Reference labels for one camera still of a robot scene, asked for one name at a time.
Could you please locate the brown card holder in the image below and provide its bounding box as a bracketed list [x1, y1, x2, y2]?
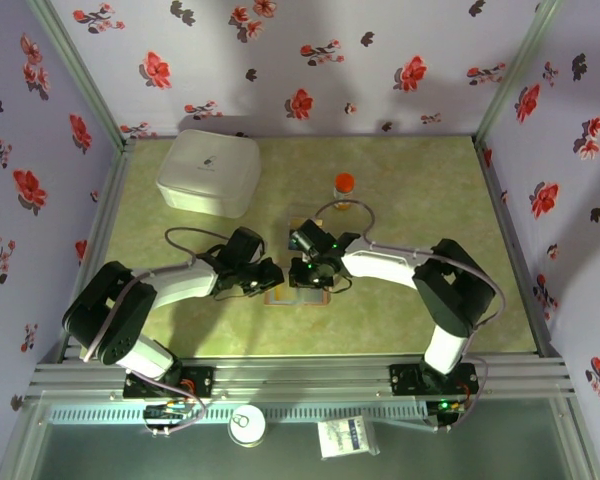
[263, 284, 330, 308]

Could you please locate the clear acrylic card stand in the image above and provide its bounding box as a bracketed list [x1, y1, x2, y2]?
[287, 201, 324, 251]

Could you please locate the orange pill bottle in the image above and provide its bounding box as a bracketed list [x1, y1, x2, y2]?
[332, 172, 356, 211]

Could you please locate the white storage box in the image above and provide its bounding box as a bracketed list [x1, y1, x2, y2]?
[154, 128, 261, 220]

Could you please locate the silver tin can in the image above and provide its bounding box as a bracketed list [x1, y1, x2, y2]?
[227, 403, 267, 448]

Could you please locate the clear plastic packet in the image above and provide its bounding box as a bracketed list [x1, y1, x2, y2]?
[316, 414, 381, 461]

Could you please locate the lavender left arm cable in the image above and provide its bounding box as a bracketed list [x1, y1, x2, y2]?
[82, 227, 234, 436]

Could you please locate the lavender arm cable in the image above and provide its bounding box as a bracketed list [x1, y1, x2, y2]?
[313, 199, 507, 432]
[82, 227, 234, 436]

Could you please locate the lavender right arm cable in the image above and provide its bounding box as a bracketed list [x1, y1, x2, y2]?
[313, 199, 507, 432]

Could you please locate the aluminium frame cross rail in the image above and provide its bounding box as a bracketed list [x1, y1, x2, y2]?
[24, 355, 577, 401]

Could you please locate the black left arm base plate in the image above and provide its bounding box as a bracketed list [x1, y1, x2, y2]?
[123, 364, 216, 400]

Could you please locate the slotted grey cable duct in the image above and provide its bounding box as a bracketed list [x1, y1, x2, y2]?
[47, 403, 431, 425]

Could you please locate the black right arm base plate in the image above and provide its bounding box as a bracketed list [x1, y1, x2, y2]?
[388, 362, 480, 396]

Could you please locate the aluminium frame side rail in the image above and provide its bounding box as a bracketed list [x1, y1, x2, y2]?
[472, 135, 566, 361]
[58, 138, 137, 362]

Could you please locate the aluminium frame corner post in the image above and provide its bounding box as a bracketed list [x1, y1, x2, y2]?
[25, 0, 137, 151]
[473, 0, 567, 146]

